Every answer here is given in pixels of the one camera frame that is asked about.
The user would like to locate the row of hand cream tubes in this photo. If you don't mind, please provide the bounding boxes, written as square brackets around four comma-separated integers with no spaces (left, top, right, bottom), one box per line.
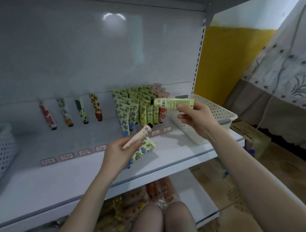
[38,84,173,141]

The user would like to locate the white metal shelf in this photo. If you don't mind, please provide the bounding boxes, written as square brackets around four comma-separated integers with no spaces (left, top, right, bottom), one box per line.
[0,0,306,232]

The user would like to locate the blue floral hand cream tube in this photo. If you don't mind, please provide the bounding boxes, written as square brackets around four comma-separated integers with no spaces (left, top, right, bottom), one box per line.
[125,137,158,169]

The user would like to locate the white pink hand cream tube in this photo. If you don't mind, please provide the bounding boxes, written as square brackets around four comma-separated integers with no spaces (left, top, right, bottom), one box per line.
[122,123,155,150]

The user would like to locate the clear divider tray with labels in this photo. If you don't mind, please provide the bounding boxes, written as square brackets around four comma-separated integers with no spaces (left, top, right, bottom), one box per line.
[39,125,174,167]

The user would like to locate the white perforated plastic basket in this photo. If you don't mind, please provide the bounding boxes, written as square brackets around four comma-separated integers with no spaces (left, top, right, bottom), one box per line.
[0,124,18,188]
[167,93,240,146]

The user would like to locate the person's left forearm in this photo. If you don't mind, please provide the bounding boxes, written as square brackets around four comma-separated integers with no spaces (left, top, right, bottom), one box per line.
[49,168,132,232]

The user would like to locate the person's left leg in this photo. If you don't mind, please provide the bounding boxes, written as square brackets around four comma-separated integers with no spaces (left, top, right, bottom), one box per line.
[130,203,165,232]

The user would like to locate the person's right hand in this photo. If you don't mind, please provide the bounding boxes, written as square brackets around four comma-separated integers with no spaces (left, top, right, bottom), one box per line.
[175,101,221,143]

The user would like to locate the person's right forearm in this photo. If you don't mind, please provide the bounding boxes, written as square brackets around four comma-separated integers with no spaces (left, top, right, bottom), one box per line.
[206,123,306,232]

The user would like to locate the pile of snack packets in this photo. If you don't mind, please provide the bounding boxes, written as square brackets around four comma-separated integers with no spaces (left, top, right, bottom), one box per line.
[7,176,180,232]

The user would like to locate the person's leg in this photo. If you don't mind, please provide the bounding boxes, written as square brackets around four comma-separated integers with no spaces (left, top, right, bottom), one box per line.
[163,201,199,232]
[130,203,165,232]

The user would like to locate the person's left hand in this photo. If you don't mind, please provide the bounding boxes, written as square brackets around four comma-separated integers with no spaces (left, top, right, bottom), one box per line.
[100,135,146,183]

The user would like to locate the yellow-green white-label hand cream tube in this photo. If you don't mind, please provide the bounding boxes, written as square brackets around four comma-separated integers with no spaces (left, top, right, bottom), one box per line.
[151,96,196,111]

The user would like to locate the small brown cardboard box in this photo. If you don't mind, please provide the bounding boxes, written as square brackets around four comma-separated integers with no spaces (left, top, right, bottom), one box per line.
[230,120,272,159]

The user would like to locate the person's right leg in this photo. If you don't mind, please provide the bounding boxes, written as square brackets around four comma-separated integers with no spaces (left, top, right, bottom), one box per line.
[163,201,199,232]

